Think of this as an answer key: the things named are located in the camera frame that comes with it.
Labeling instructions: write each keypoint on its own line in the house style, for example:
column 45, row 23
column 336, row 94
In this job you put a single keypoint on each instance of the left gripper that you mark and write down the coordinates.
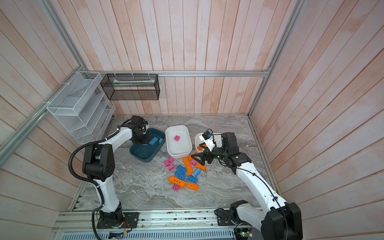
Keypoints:
column 145, row 141

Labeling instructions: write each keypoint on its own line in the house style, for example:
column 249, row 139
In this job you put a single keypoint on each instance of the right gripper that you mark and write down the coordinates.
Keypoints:
column 207, row 152

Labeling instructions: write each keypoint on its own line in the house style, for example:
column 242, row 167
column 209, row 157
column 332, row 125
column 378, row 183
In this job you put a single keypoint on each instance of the long light blue lego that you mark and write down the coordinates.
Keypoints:
column 153, row 140

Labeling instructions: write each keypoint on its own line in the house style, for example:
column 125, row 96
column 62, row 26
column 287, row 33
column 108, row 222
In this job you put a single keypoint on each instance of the long orange technic lego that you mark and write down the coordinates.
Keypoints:
column 176, row 181

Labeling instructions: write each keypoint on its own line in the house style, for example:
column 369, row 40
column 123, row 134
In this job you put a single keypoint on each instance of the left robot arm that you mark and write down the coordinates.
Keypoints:
column 99, row 166

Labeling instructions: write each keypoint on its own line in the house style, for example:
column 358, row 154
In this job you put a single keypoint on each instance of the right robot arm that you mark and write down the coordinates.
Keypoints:
column 258, row 192

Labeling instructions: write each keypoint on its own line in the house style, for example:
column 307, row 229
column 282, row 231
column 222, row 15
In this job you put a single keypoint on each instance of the light blue lego brick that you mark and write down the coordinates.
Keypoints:
column 196, row 173

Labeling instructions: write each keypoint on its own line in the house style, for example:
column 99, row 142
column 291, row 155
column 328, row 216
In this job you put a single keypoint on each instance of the dark teal plastic bin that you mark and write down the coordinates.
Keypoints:
column 146, row 152

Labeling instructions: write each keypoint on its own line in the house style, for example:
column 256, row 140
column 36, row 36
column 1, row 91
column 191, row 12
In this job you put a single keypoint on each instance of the long orange lego centre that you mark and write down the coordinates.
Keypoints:
column 188, row 166

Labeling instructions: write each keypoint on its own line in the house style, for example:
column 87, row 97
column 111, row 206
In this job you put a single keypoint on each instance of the middle white plastic bin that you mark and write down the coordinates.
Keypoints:
column 183, row 147

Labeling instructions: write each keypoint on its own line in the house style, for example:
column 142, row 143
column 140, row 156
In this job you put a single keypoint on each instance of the white plastic bin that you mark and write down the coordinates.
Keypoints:
column 183, row 147
column 199, row 141

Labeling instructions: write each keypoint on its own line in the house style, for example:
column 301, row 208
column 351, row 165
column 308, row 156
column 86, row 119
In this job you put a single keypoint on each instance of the blue lego lower brick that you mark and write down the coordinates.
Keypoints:
column 193, row 180

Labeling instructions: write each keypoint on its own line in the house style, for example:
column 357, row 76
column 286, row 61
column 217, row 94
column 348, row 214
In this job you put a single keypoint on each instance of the blue lego double brick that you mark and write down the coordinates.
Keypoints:
column 181, row 172

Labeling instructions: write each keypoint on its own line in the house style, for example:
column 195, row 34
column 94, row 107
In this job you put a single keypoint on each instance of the right white plastic bin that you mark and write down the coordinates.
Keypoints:
column 199, row 141

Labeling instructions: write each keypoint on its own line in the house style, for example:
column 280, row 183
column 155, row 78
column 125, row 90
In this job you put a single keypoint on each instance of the orange lego bottom plate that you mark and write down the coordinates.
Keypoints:
column 192, row 186

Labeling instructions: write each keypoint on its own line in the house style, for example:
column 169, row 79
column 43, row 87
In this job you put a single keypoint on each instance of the pink lego bottom brick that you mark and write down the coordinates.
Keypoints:
column 176, row 187

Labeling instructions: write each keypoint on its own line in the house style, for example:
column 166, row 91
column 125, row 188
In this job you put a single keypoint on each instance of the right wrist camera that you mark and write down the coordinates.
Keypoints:
column 209, row 140

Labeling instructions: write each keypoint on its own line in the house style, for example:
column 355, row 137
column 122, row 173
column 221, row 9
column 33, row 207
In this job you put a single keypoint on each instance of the black wire mesh basket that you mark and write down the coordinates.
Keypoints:
column 126, row 87

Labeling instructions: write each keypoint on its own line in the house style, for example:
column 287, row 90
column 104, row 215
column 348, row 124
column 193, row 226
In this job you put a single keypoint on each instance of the white wire mesh shelf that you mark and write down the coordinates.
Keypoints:
column 83, row 112

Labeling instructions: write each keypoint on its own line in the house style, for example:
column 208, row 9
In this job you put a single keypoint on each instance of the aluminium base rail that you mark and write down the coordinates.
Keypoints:
column 205, row 223

